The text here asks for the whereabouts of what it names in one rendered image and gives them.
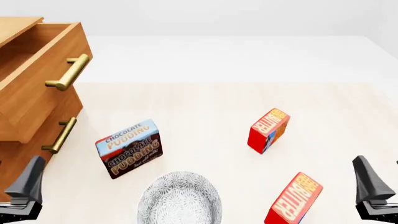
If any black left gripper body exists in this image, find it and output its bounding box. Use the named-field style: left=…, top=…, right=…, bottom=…
left=0, top=198, right=44, bottom=222

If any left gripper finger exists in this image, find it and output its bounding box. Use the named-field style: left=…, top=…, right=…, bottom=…
left=4, top=155, right=47, bottom=204

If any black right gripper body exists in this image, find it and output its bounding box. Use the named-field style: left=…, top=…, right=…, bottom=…
left=355, top=198, right=398, bottom=222

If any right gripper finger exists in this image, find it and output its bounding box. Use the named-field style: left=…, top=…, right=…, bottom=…
left=351, top=155, right=396, bottom=203

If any red butter box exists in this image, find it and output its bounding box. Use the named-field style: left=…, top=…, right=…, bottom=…
left=246, top=107, right=291, bottom=155
left=264, top=172, right=324, bottom=224

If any closed wooden drawer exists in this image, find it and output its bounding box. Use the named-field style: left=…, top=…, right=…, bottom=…
left=22, top=84, right=84, bottom=166

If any open wooden drawer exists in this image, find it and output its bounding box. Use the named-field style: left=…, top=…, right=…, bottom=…
left=0, top=21, right=93, bottom=144

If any wooden cabinet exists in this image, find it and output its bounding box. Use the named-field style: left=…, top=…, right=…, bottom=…
left=0, top=16, right=93, bottom=204

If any chocolate pudding box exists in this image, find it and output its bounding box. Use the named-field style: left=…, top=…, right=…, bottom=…
left=95, top=118, right=164, bottom=180

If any grey patterned bowl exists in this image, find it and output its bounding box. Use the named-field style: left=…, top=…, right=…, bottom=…
left=137, top=170, right=223, bottom=224

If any short brass drawer handle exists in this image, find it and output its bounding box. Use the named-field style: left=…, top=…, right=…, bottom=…
left=41, top=116, right=78, bottom=155

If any long brass drawer handle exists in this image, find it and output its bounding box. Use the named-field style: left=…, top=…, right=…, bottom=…
left=44, top=53, right=91, bottom=91

